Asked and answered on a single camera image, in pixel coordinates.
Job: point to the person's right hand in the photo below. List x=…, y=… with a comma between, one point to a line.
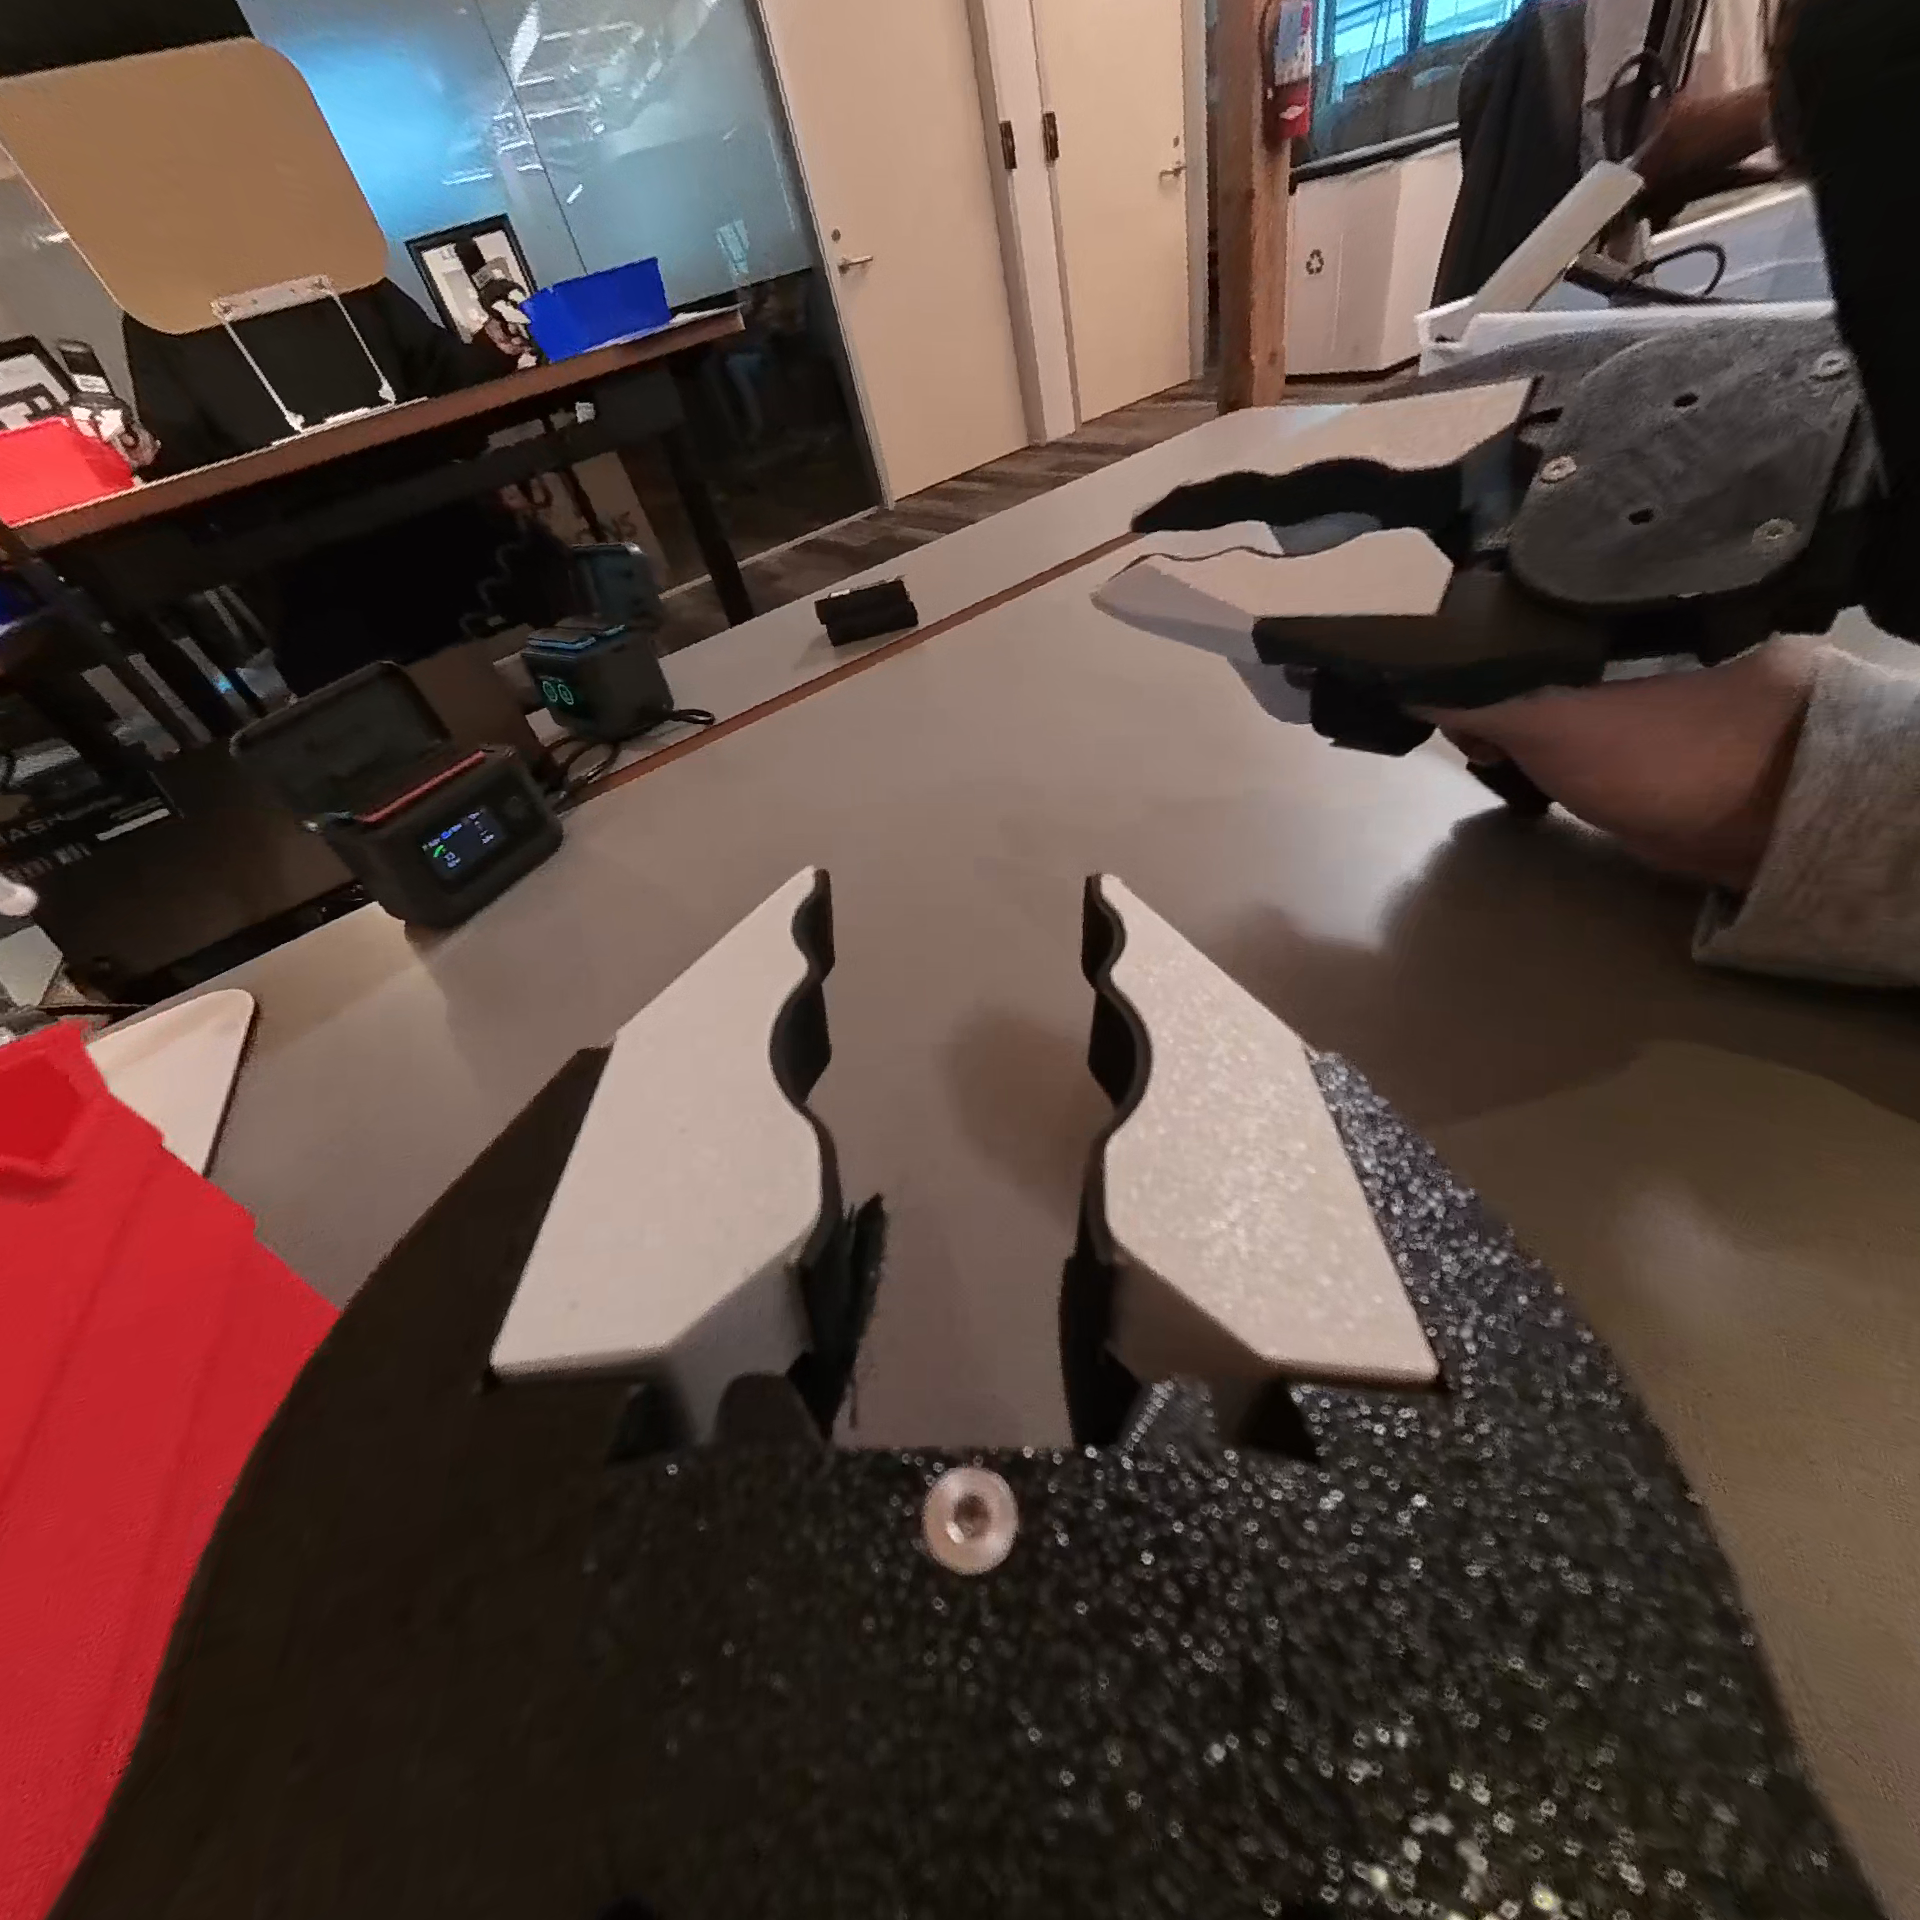
x=1665, y=765

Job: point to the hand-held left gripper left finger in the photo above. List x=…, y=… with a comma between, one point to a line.
x=675, y=1169

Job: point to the dark wooden desk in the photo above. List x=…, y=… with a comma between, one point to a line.
x=450, y=383

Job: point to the red fire extinguisher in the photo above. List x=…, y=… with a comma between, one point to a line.
x=1288, y=74

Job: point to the beige board with clear stand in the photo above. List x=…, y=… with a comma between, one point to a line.
x=193, y=179

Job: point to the cardboard box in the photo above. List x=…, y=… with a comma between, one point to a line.
x=601, y=510

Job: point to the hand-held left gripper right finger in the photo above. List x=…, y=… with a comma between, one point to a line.
x=1261, y=1200

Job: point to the white trash bin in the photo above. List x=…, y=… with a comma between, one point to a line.
x=1348, y=299

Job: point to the white plastic bin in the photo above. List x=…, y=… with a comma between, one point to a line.
x=1499, y=333

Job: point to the small black box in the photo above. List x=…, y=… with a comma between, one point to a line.
x=871, y=620

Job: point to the wooden post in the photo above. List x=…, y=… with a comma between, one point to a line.
x=1252, y=270

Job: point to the framed picture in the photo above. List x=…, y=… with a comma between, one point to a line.
x=450, y=277

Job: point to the small framed sign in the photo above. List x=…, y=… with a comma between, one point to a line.
x=29, y=383

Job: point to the red plastic case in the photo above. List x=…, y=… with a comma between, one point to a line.
x=135, y=1425

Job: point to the black panel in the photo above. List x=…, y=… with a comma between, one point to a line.
x=120, y=13

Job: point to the cream door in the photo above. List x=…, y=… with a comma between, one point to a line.
x=900, y=152
x=1125, y=270

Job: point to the red bin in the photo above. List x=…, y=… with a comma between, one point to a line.
x=60, y=472

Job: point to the blue bin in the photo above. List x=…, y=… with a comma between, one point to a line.
x=601, y=317

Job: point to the person's right forearm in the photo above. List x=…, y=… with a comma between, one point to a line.
x=1837, y=839

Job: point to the dark power station with display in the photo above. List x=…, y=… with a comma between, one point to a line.
x=450, y=854

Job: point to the rounded light board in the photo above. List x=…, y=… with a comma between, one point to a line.
x=173, y=1064

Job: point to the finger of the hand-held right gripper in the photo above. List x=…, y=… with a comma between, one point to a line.
x=1395, y=436
x=1320, y=577

